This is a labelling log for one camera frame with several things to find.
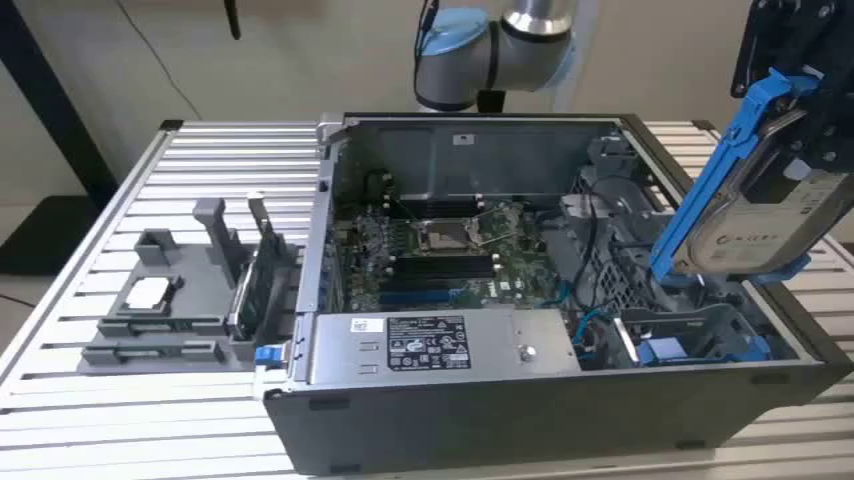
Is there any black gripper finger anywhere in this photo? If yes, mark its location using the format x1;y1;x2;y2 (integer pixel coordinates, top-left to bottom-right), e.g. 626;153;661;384
730;0;769;99
793;44;854;174

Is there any hard disk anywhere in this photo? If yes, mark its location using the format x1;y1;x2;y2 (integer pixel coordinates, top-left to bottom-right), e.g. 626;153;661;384
650;67;854;287

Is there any grey metal disk bay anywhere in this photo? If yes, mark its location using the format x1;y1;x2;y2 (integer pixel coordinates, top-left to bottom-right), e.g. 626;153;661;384
540;134;756;321

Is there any blue expansion slot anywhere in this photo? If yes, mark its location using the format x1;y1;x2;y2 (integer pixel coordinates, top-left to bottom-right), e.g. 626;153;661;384
378;288;470;308

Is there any open socket cover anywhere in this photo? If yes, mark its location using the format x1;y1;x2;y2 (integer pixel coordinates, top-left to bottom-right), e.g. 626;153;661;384
472;203;524;246

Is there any green motherboard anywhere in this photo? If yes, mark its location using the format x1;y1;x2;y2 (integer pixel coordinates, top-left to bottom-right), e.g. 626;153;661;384
333;198;569;312

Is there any CPU socket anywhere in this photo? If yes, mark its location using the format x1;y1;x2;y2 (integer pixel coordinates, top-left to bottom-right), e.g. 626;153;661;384
413;218;469;252

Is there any black case fan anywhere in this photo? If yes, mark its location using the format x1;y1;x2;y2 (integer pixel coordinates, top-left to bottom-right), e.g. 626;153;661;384
362;169;394;202

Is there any black hanging antenna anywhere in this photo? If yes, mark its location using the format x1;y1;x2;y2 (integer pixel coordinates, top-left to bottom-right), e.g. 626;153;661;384
222;0;245;41

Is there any black open PC case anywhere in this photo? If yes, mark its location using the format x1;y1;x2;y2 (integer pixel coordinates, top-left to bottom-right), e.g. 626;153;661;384
253;110;854;476

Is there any green graphics card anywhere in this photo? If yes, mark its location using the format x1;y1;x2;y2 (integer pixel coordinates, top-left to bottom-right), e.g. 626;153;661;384
226;191;287;347

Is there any silver power supply unit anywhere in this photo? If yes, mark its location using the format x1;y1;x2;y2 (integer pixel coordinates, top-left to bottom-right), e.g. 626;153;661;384
293;307;581;387

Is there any grey parts rack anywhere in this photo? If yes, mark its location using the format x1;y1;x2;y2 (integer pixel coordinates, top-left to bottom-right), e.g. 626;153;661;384
79;197;309;375

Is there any blue case latch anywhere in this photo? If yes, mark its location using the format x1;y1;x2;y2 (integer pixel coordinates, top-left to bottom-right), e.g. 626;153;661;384
254;344;283;372

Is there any silver CPU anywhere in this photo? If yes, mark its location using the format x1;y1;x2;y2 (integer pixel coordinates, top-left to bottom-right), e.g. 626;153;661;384
125;278;177;309

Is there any green RAM stick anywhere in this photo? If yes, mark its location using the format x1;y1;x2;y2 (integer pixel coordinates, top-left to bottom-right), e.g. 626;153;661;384
99;317;222;337
85;339;223;360

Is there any black stand pole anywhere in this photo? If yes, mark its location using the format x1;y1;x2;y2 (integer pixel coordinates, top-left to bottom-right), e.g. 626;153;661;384
0;0;123;202

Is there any black stand base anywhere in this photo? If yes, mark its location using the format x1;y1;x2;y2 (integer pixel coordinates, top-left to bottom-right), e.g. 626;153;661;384
0;194;103;276

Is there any long black wire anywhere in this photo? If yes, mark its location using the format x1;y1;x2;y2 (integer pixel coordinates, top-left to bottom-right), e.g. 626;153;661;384
570;194;653;306

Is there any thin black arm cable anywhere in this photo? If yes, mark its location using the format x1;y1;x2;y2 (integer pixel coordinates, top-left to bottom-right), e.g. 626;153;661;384
414;0;444;57

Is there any blue wire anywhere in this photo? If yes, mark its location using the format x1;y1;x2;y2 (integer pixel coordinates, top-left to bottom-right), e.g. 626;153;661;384
546;279;613;354

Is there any thin black wall cable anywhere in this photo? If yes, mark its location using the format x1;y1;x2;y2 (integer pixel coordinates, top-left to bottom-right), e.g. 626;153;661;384
114;0;205;122

